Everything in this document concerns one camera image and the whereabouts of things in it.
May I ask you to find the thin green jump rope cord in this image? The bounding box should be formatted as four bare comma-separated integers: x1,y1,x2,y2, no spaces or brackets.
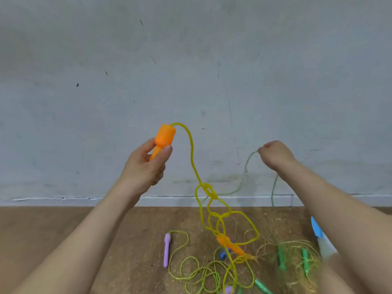
200,150,280,208

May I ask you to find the person's left hand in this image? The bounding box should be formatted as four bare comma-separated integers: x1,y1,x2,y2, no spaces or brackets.
118,138,173,198

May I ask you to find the green jump rope handle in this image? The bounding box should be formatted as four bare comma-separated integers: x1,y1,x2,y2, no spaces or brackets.
301,248,310,277
277,244,287,271
254,278,274,294

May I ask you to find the person's right hand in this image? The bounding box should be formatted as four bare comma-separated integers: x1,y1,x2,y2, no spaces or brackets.
258,140,299,181

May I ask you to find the purple handled lime jump rope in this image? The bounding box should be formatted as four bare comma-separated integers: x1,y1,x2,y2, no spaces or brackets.
163,231,256,294

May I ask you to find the blue and white plastic bottle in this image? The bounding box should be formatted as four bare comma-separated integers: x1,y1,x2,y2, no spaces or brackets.
311,216,338,261

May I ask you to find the orange handled yellow jump rope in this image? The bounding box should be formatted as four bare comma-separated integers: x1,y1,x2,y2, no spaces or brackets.
149,122,260,294

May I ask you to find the blue jump rope handle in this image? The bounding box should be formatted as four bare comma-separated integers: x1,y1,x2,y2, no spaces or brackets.
220,240,236,260

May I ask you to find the tangled tan jute twine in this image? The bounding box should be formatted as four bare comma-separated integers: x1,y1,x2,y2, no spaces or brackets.
256,225,323,294

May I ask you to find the person's right forearm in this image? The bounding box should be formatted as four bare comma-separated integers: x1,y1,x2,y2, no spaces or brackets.
277,160,392,294

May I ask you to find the person's left forearm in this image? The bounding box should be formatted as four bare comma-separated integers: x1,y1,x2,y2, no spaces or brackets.
11,177,141,294

